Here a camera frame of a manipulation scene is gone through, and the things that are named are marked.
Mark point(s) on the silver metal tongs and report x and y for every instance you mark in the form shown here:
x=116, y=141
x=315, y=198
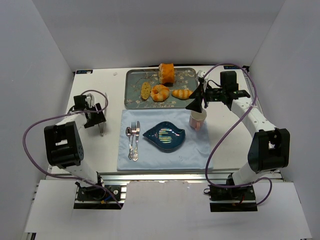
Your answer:
x=103, y=124

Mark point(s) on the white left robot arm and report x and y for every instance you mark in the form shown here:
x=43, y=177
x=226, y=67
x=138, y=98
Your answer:
x=63, y=144

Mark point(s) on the floral metal tray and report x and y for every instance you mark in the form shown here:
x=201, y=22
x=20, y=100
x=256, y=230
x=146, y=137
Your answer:
x=185, y=78

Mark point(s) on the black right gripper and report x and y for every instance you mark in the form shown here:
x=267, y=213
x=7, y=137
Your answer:
x=204, y=93

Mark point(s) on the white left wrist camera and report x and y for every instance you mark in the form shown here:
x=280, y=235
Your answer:
x=89, y=98

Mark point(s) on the pink mug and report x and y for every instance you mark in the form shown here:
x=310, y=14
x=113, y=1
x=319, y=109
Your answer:
x=197, y=119

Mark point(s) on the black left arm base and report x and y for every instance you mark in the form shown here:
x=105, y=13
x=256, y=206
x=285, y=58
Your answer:
x=91, y=198

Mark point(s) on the striped bread roll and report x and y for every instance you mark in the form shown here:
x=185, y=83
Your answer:
x=182, y=94

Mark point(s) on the silver fork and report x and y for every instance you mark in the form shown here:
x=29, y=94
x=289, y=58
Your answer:
x=133, y=133

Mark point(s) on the light blue cloth mat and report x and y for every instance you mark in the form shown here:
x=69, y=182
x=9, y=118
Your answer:
x=191, y=155

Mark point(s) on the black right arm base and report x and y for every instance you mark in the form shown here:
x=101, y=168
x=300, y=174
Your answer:
x=230, y=199

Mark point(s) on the tall orange bread loaf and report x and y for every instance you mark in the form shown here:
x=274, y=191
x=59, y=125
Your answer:
x=166, y=73

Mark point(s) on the silver knife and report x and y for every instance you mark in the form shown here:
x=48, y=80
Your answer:
x=137, y=134

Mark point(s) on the silver spoon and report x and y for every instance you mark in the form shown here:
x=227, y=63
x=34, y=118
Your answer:
x=128, y=132

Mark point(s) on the aluminium frame rail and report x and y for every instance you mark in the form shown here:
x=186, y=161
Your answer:
x=216, y=176

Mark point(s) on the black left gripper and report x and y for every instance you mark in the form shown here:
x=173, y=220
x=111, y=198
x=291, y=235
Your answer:
x=99, y=116

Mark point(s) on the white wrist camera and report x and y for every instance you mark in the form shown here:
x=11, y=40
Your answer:
x=201, y=75
x=89, y=98

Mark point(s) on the herb bread slice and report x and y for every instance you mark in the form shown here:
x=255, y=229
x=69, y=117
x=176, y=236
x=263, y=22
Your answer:
x=145, y=90

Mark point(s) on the dark blue leaf plate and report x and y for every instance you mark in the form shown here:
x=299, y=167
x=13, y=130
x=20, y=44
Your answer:
x=165, y=136

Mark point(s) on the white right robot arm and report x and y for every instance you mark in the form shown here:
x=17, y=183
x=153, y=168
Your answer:
x=270, y=146

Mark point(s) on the round orange croissant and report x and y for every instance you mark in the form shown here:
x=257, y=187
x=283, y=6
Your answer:
x=159, y=93

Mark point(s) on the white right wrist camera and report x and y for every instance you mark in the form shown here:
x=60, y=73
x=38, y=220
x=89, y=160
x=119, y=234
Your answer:
x=201, y=75

